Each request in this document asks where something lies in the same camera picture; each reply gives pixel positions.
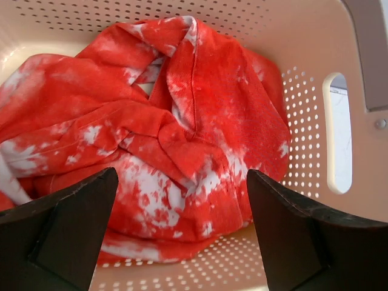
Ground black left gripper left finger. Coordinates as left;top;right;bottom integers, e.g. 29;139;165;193
1;168;118;290

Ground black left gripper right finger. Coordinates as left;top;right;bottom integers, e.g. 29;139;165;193
247;170;387;290

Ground red white tie-dye trousers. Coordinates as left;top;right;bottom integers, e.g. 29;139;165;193
1;16;290;263

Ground cream perforated plastic basket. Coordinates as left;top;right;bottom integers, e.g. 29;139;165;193
1;1;387;290

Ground grey basket handle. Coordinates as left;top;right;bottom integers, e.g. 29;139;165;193
343;0;387;112

